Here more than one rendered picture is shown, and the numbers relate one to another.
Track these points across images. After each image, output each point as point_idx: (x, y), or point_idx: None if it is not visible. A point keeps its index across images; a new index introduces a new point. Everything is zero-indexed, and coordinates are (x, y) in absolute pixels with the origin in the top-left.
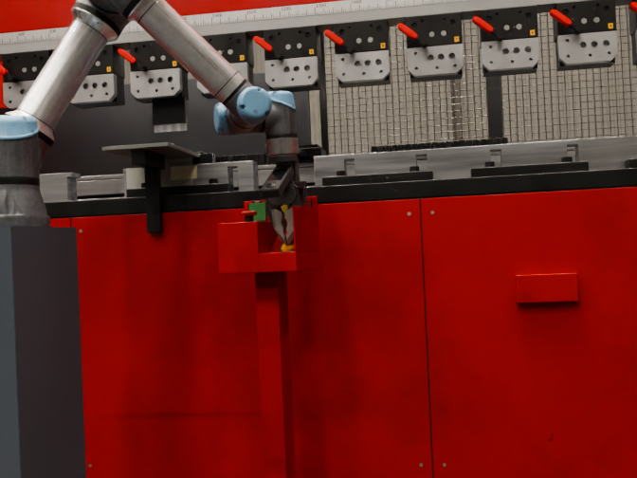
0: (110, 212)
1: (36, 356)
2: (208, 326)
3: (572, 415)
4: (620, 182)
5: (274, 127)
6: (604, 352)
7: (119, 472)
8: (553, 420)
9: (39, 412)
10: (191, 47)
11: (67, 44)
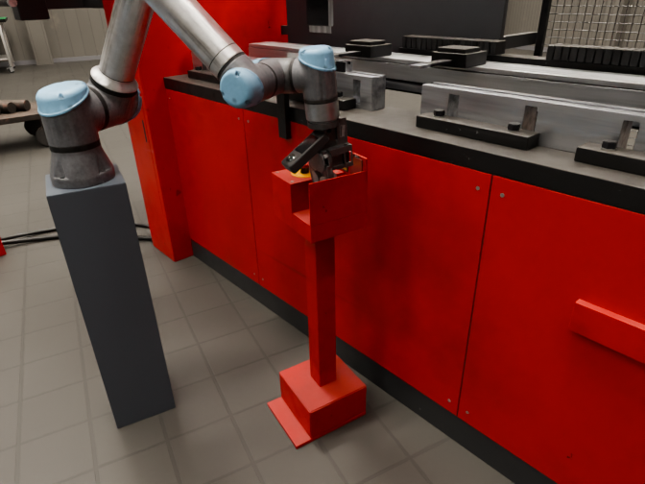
0: (262, 111)
1: (94, 279)
2: None
3: (599, 454)
4: None
5: (304, 91)
6: None
7: (275, 291)
8: (577, 445)
9: (104, 313)
10: (174, 21)
11: (115, 2)
